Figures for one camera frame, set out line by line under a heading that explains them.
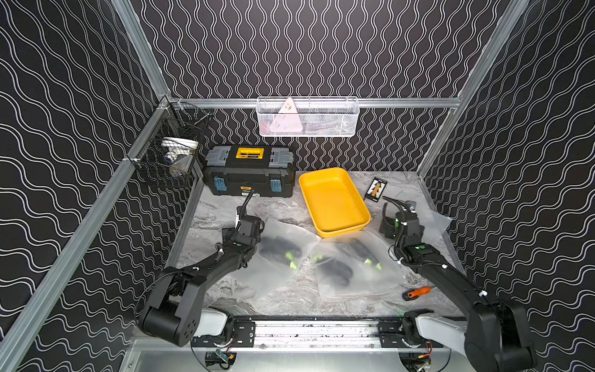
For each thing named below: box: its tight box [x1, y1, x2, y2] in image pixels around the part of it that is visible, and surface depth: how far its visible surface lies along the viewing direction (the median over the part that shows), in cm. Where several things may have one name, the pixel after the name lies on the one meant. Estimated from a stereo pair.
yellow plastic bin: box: [298, 167, 372, 238], surface depth 110 cm
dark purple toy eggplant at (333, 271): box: [313, 254, 354, 287], surface depth 88 cm
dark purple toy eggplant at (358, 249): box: [346, 238, 382, 271], surface depth 92 cm
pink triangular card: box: [269, 97, 303, 133], surface depth 92 cm
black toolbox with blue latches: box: [202, 144, 296, 198], surface depth 103 cm
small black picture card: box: [364, 176, 389, 203], surface depth 115 cm
